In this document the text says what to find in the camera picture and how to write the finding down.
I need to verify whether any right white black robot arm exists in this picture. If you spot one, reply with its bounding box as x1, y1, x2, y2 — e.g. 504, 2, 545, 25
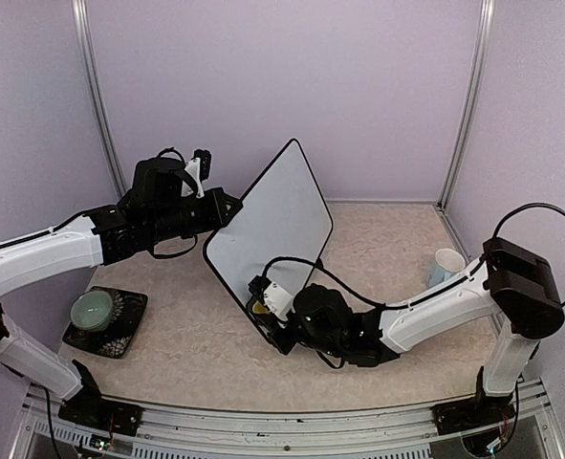
249, 236, 565, 435

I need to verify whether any left aluminium corner post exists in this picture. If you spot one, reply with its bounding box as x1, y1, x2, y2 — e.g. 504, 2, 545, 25
71, 0, 126, 197

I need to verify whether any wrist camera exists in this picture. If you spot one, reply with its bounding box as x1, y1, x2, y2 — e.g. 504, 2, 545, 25
181, 149, 211, 198
249, 275, 293, 323

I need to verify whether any pale green ceramic bowl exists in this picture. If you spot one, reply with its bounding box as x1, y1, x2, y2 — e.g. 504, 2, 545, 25
70, 290, 114, 332

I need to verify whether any light blue ceramic mug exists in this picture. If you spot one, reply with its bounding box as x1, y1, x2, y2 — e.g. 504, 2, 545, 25
426, 248, 466, 288

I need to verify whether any yellow black whiteboard eraser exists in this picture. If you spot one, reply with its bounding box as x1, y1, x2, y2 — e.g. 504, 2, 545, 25
250, 300, 270, 315

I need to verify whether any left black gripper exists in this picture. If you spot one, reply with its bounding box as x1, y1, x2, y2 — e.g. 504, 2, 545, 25
149, 187, 244, 245

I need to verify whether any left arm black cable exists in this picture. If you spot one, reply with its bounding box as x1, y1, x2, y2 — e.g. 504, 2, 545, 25
150, 237, 200, 258

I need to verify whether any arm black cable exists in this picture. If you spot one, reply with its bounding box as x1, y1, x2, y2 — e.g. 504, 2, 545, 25
262, 203, 565, 369
150, 237, 200, 258

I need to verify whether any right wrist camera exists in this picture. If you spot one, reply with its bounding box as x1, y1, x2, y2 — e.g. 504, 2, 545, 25
249, 275, 293, 323

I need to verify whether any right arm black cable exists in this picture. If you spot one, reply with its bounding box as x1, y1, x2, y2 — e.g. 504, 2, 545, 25
262, 203, 565, 369

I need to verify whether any aluminium corner post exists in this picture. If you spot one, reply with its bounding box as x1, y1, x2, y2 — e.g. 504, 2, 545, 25
438, 0, 495, 213
71, 0, 126, 197

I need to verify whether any aluminium front rail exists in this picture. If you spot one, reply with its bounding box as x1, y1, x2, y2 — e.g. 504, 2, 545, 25
6, 380, 565, 458

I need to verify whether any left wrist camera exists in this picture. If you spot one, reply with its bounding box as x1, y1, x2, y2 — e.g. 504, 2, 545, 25
181, 149, 211, 198

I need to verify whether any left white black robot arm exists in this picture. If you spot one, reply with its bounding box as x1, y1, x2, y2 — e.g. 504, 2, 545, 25
0, 150, 242, 435

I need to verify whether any right aluminium corner post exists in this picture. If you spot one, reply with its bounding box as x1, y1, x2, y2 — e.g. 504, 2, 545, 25
438, 0, 495, 213

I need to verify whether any white whiteboard black frame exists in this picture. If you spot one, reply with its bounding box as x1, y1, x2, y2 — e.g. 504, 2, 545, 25
202, 138, 335, 358

